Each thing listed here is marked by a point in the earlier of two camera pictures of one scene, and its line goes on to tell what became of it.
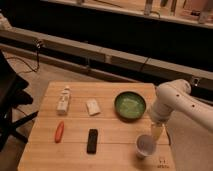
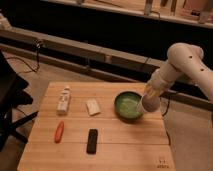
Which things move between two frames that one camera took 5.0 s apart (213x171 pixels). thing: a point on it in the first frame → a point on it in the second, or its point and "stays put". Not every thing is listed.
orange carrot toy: [59, 132] stays put
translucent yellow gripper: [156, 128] → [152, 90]
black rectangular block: [92, 141] stays put
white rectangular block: [92, 106] stays put
